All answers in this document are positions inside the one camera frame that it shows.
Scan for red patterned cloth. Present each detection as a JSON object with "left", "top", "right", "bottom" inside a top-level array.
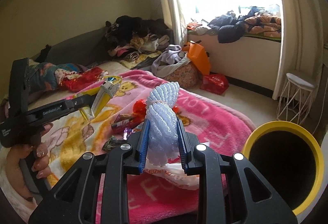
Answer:
[{"left": 55, "top": 67, "right": 108, "bottom": 93}]

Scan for floral fabric laundry basket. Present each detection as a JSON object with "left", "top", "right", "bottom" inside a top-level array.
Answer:
[{"left": 164, "top": 62, "right": 200, "bottom": 89}]

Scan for white foam net bundle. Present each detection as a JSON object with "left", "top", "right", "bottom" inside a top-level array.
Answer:
[{"left": 146, "top": 82, "right": 180, "bottom": 166}]

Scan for pile of clothes on bed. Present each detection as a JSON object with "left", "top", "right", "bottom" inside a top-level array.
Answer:
[{"left": 105, "top": 16, "right": 173, "bottom": 68}]

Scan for orange patterned quilt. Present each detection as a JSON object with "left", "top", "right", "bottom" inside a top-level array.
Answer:
[{"left": 244, "top": 12, "right": 282, "bottom": 38}]

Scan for left hand painted nails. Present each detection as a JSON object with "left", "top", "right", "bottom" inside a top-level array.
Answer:
[{"left": 5, "top": 122, "right": 54, "bottom": 196}]

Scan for white wire frame stool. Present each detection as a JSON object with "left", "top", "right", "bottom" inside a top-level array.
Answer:
[{"left": 276, "top": 71, "right": 317, "bottom": 125}]

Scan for yellow white snack box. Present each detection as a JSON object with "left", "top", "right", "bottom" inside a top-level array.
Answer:
[{"left": 72, "top": 75, "right": 122, "bottom": 121}]

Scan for floral teal pillow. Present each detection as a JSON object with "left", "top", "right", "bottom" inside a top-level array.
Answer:
[{"left": 28, "top": 59, "right": 87, "bottom": 94}]

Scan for pink bear fleece blanket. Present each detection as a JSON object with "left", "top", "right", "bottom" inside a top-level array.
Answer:
[{"left": 40, "top": 69, "right": 257, "bottom": 224}]

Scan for red plastic bag trash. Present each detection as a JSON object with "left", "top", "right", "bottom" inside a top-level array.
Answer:
[{"left": 132, "top": 98, "right": 180, "bottom": 122}]

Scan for red plastic shopping bag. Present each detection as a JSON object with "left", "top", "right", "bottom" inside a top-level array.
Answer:
[{"left": 200, "top": 74, "right": 229, "bottom": 95}]

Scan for dark navy jacket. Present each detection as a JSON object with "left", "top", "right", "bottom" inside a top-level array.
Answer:
[{"left": 207, "top": 7, "right": 260, "bottom": 44}]

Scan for yellow round trash bin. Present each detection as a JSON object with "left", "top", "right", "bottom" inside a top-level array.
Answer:
[{"left": 242, "top": 121, "right": 325, "bottom": 218}]

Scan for cream window curtain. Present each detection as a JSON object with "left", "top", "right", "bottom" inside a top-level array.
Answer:
[{"left": 272, "top": 0, "right": 323, "bottom": 100}]

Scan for grey lilac garment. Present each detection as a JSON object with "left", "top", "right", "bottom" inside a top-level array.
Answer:
[{"left": 151, "top": 44, "right": 191, "bottom": 78}]

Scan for white printed plastic bag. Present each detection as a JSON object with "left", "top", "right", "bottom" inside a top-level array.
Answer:
[{"left": 143, "top": 160, "right": 199, "bottom": 190}]

